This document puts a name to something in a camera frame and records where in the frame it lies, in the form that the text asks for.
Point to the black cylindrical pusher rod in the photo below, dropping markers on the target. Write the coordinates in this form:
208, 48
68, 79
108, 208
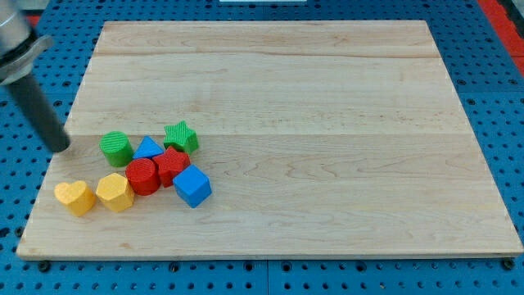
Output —
36, 109

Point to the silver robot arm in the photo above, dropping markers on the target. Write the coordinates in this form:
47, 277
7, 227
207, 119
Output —
20, 46

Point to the yellow heart block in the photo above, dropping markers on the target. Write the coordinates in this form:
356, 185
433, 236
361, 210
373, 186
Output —
76, 197

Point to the yellow hexagon block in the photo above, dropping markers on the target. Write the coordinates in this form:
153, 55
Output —
115, 192

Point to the green cylinder block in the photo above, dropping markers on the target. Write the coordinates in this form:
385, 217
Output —
116, 148

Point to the blue triangle block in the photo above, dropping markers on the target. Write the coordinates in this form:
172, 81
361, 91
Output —
148, 148

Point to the red cylinder block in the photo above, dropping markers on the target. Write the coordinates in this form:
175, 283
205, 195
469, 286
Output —
143, 176

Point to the red star block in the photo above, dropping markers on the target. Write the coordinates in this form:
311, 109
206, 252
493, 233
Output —
170, 164

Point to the green star block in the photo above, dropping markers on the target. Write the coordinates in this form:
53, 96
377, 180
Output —
181, 137

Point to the blue cube block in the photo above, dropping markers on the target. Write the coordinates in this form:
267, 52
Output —
193, 186

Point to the wooden board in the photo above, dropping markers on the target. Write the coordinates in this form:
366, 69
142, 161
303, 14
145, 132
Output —
321, 139

